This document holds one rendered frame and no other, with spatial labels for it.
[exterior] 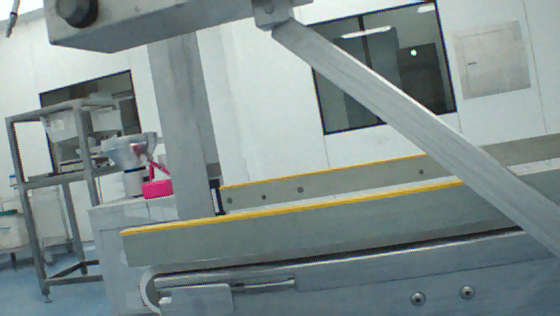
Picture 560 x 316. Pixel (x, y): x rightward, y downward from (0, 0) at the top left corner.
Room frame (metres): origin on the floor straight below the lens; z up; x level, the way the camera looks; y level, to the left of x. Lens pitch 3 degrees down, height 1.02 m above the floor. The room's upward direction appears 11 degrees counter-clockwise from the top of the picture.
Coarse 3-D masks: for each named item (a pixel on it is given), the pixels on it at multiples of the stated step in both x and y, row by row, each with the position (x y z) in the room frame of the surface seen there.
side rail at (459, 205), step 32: (448, 192) 0.40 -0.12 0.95; (544, 192) 0.38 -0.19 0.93; (224, 224) 0.44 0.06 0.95; (256, 224) 0.44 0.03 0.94; (288, 224) 0.43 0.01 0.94; (320, 224) 0.43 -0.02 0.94; (352, 224) 0.42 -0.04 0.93; (384, 224) 0.41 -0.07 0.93; (416, 224) 0.41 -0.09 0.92; (448, 224) 0.40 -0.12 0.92; (128, 256) 0.47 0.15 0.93; (160, 256) 0.46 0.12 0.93; (192, 256) 0.45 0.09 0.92; (224, 256) 0.45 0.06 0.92
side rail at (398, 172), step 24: (480, 144) 0.66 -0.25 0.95; (504, 144) 0.64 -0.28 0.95; (528, 144) 0.64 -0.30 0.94; (552, 144) 0.63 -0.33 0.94; (360, 168) 0.69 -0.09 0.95; (384, 168) 0.68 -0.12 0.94; (408, 168) 0.67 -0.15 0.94; (432, 168) 0.66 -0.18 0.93; (240, 192) 0.72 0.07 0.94; (264, 192) 0.72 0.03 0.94; (288, 192) 0.71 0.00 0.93; (312, 192) 0.70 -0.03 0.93; (336, 192) 0.69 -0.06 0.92
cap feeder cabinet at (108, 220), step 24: (96, 216) 2.99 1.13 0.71; (120, 216) 2.96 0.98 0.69; (144, 216) 2.92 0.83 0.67; (168, 216) 2.89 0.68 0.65; (96, 240) 3.00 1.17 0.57; (120, 240) 2.96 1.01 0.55; (120, 264) 2.97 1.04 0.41; (120, 288) 2.98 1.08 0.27; (120, 312) 2.99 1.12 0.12; (144, 312) 2.95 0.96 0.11
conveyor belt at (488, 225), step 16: (480, 224) 0.41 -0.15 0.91; (496, 224) 0.41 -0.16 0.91; (512, 224) 0.41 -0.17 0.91; (368, 240) 0.43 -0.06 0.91; (384, 240) 0.43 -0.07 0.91; (400, 240) 0.43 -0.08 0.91; (416, 240) 0.42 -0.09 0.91; (240, 256) 0.46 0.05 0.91; (256, 256) 0.46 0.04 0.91; (272, 256) 0.45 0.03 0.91; (288, 256) 0.45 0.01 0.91; (304, 256) 0.45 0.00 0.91; (160, 272) 0.48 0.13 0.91; (144, 288) 0.48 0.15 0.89
